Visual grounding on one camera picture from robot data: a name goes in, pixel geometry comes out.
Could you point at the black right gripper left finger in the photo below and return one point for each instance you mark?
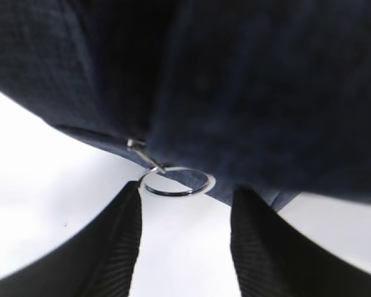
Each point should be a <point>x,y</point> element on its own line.
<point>98,261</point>

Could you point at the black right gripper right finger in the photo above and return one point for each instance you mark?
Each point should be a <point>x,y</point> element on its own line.
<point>271,258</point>

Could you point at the dark navy fabric bag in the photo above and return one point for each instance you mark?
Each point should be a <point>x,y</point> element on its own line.
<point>271,94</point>

